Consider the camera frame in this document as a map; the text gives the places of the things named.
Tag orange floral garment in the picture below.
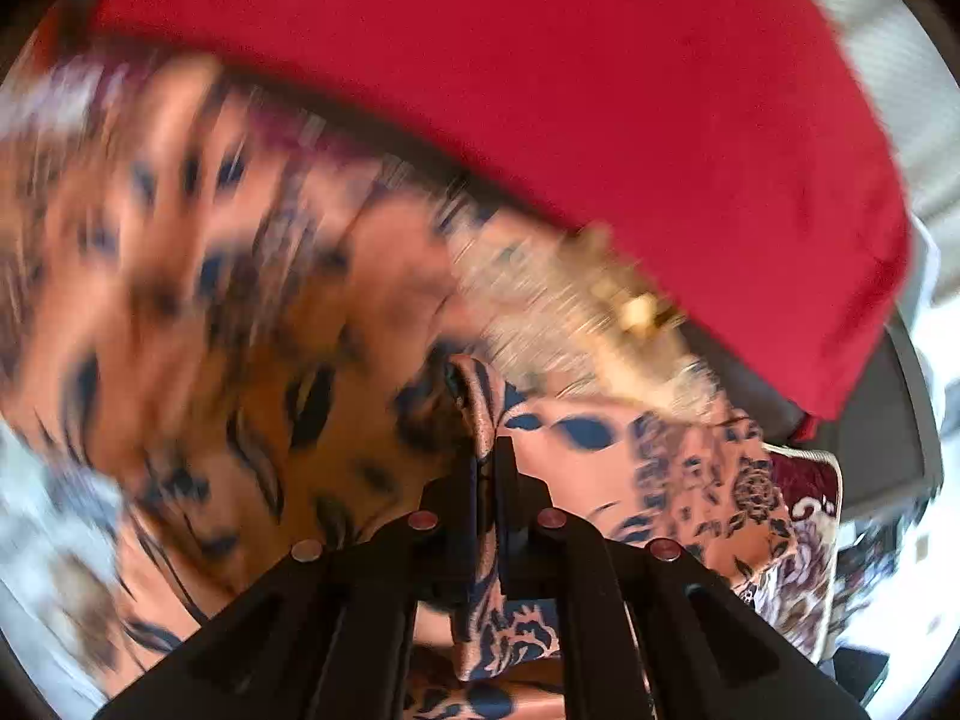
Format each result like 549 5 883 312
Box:
0 50 797 720

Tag maroon white floral blanket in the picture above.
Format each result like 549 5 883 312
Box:
0 35 847 699

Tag dark grey storage box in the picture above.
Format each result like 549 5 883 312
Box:
680 314 944 522

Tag red folded cloth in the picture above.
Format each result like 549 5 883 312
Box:
93 0 910 421

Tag beige striped curtain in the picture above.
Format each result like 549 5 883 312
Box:
815 0 958 304

